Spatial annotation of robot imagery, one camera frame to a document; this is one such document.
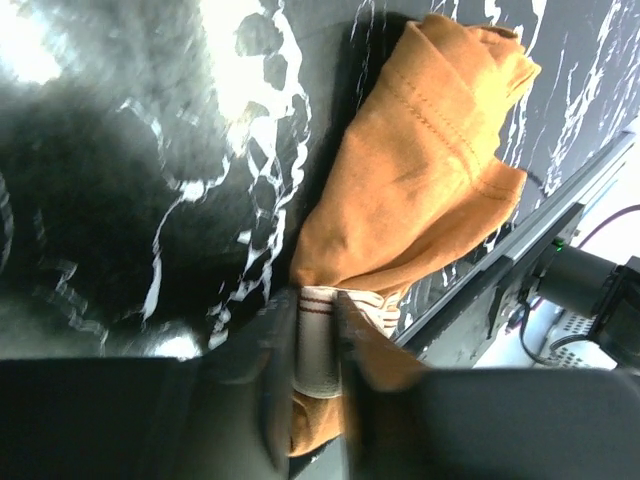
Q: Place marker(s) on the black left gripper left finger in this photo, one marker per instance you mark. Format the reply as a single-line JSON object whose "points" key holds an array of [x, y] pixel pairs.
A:
{"points": [[164, 414]]}

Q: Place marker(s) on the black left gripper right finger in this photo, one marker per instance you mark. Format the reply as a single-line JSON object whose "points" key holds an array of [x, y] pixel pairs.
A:
{"points": [[404, 420]]}

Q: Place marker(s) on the brown boxer briefs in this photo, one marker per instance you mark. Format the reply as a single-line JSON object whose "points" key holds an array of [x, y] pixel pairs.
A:
{"points": [[416, 185]]}

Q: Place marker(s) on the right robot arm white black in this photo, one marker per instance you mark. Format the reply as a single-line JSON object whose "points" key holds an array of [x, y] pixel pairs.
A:
{"points": [[605, 293]]}

